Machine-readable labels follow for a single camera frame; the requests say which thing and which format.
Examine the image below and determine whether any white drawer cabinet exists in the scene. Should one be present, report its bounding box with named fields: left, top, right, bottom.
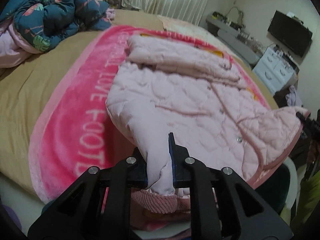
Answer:
left=252, top=45, right=299, bottom=92

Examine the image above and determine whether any purple cloth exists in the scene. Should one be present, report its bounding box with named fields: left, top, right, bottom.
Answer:
left=0, top=204, right=22, bottom=233

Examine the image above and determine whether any yellow-green cloth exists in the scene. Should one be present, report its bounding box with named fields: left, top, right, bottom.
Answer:
left=291, top=140, right=320, bottom=233

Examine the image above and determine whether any dark clothes heap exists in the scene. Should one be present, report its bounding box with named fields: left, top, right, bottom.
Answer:
left=272, top=87, right=310, bottom=155

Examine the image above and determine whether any lilac cloth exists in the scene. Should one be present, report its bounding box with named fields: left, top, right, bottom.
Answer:
left=286, top=85, right=303, bottom=107

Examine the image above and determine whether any white chair with teal seat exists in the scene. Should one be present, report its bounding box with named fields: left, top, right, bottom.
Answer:
left=252, top=155, right=299, bottom=213

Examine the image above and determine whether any bed with tan sheet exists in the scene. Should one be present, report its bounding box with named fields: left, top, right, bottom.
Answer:
left=0, top=9, right=278, bottom=205

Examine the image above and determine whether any pale floral bedspread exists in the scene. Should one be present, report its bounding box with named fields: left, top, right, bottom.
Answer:
left=157, top=15, right=225, bottom=48

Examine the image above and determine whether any clutter of small desk things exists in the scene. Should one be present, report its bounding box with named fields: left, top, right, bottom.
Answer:
left=211, top=6, right=263, bottom=48

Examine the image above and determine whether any pink printed blanket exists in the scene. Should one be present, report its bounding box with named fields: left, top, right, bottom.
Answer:
left=28, top=25, right=278, bottom=230

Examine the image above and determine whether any pink quilted jacket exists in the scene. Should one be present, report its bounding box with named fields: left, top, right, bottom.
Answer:
left=105, top=34, right=310, bottom=205

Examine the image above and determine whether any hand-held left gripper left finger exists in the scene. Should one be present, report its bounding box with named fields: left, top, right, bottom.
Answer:
left=27, top=146, right=148, bottom=240

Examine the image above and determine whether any black wall television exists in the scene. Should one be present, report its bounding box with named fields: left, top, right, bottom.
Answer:
left=267, top=10, right=313, bottom=58

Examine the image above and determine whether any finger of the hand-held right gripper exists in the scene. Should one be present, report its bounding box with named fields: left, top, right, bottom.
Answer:
left=296, top=111, right=313, bottom=125

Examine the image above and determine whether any grey desk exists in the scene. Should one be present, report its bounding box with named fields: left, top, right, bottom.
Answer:
left=205, top=14, right=263, bottom=65

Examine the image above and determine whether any blue floral duvet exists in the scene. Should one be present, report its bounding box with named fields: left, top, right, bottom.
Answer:
left=0, top=0, right=115, bottom=68

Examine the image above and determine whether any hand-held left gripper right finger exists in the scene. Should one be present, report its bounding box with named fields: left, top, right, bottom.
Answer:
left=168, top=132, right=293, bottom=240

